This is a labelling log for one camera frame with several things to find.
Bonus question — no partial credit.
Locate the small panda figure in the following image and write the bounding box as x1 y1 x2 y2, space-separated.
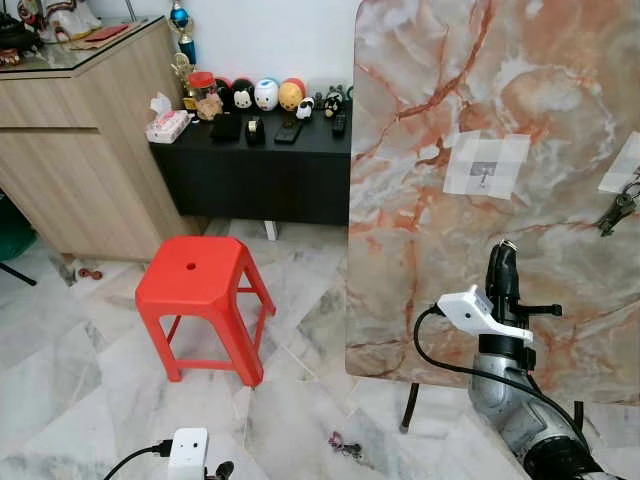
295 95 320 122

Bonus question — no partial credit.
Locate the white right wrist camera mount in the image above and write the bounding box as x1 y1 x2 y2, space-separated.
437 286 534 342

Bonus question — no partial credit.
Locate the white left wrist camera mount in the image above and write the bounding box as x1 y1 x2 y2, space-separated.
167 428 210 472

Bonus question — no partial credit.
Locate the small gold trophy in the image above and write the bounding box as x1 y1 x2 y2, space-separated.
171 52 193 110

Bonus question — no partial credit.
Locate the black mouse round figure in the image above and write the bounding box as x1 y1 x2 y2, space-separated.
231 78 257 114

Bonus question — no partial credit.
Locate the black metal table leg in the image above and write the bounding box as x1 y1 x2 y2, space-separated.
571 400 587 442
399 382 422 433

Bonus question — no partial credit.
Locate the marble pattern table top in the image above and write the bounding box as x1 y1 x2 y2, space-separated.
345 0 640 407

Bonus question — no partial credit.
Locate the red lidded jar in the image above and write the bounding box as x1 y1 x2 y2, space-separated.
188 70 223 122

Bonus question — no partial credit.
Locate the pink tissue pack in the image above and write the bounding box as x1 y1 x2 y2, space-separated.
146 92 194 145

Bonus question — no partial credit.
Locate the yellow and red round figure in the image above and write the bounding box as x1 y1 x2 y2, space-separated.
278 77 307 112

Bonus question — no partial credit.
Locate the red flat book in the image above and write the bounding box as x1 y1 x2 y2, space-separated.
79 22 132 47

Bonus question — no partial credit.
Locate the light wooden cabinet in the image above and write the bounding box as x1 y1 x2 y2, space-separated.
0 15 207 262

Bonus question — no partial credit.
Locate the black and white figurine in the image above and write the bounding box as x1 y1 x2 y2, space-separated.
319 85 347 120

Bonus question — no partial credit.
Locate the black and red round figure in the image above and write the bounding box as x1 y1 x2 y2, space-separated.
214 77 234 112

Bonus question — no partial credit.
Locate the blue trophy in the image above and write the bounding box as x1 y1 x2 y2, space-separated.
168 0 199 67

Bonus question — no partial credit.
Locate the dark teapot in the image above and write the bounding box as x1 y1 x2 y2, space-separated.
0 18 47 67

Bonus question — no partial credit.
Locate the black low cabinet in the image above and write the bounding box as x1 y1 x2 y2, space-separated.
150 103 353 242

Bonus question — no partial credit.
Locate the white and blue round figure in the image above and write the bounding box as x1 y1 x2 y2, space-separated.
254 78 282 112

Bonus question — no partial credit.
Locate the red plastic stool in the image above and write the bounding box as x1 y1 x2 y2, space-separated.
135 235 277 388

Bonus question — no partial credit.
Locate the dark purple key bunch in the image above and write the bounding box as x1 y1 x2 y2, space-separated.
328 431 364 457

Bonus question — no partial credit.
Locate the black key bunch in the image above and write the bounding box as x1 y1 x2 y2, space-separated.
598 180 640 239

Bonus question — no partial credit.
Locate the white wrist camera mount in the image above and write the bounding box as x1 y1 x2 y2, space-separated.
167 428 210 472
437 286 534 342

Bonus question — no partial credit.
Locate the green chair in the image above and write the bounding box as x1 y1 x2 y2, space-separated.
0 190 39 288

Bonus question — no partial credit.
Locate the white ceramic figurine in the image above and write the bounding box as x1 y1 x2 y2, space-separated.
38 0 103 44

